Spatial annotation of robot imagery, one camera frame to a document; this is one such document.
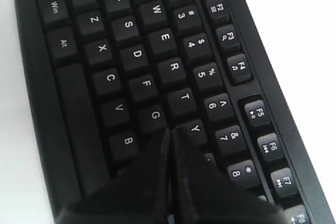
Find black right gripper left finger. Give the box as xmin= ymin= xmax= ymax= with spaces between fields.
xmin=55 ymin=128 xmax=171 ymax=223

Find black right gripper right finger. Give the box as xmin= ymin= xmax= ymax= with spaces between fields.
xmin=171 ymin=127 xmax=286 ymax=223

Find black Acer keyboard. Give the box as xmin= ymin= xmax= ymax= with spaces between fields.
xmin=14 ymin=0 xmax=335 ymax=223

